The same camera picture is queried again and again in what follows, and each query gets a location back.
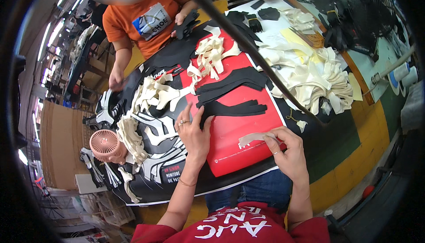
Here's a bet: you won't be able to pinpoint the long black fabric strip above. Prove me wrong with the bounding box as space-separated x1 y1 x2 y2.
199 99 268 128

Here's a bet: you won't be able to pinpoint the brown cardboard sheet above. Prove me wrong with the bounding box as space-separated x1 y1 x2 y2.
40 100 97 190

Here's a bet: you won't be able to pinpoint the person's left hand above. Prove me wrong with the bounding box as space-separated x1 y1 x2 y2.
175 102 215 164

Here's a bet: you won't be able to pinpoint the person's legs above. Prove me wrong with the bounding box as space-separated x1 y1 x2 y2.
204 168 293 214

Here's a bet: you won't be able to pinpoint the white thread spools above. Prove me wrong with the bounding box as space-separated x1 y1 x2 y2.
386 62 419 97

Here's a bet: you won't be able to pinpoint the person's right hand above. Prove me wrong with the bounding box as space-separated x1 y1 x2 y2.
262 126 308 181

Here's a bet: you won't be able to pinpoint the stack of black fabric pieces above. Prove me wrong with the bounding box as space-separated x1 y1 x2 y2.
195 66 270 107

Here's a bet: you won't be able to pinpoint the black diagonal cable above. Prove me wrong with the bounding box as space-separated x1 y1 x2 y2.
169 0 325 124

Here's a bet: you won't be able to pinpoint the row of ceiling lights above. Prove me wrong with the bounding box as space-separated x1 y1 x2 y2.
36 0 87 62

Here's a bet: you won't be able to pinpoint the beige fabric strip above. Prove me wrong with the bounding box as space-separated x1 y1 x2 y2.
238 132 283 148

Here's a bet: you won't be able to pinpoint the black hexagonal fabric piece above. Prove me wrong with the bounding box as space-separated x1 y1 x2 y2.
257 7 281 21

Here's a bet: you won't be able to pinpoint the black cut fabric piece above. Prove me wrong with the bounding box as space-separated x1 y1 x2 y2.
174 9 202 41

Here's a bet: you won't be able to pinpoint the bundle of frilly cream pieces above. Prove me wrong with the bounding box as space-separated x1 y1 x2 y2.
116 115 149 164

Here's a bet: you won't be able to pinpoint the small cream piece with string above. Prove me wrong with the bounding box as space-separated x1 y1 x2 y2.
286 108 308 133

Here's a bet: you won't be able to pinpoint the large heap of cream pieces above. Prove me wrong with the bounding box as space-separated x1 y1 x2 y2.
256 45 354 116

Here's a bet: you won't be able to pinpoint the person's body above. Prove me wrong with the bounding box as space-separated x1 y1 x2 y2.
131 201 331 243

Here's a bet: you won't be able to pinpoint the white box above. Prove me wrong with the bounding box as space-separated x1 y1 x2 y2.
75 173 109 194

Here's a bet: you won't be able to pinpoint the pile of black-white shoe uppers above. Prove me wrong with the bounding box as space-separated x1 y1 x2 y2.
82 89 124 131
79 148 122 189

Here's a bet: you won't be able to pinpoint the pale yellow paper sheet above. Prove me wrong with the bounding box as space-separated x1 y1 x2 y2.
280 27 320 65

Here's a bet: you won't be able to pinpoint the bundle of tan strips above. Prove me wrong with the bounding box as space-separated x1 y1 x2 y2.
292 27 325 49

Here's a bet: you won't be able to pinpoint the pile of cream fabric strips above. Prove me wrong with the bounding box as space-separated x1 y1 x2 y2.
187 25 241 81
132 73 197 111

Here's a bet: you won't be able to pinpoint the pink handheld fan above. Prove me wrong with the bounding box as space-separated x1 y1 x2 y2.
89 129 129 166

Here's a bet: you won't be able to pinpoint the black standing fan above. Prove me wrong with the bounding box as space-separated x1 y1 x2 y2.
345 0 400 39

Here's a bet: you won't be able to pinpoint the heap of black fabric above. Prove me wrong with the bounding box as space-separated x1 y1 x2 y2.
303 0 350 51

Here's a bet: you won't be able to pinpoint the stack of small cream pieces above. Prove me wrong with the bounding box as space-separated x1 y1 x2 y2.
285 8 317 33

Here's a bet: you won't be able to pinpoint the worktable with fabric heaps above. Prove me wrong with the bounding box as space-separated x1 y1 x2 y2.
62 24 111 111

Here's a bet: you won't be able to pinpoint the red and black printed mat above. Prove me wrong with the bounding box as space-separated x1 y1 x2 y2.
100 20 290 207

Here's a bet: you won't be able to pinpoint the white pipe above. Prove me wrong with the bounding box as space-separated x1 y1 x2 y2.
371 45 416 85

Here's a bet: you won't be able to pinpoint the tied bundle of black pieces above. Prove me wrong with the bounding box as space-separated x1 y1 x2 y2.
246 14 263 33

